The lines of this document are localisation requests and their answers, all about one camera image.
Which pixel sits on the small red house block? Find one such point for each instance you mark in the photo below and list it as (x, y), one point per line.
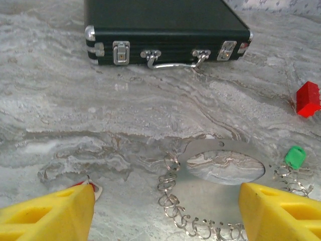
(308, 99)

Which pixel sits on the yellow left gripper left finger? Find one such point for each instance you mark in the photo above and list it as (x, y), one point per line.
(45, 216)

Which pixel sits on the metal keyring plate with rings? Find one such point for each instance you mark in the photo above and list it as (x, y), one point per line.
(200, 146)

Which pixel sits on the green headed key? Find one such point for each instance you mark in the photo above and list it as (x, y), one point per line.
(295, 157)

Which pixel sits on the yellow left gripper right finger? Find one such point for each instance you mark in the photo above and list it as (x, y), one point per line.
(283, 216)

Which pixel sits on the black hard case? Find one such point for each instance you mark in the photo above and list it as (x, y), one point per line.
(163, 30)

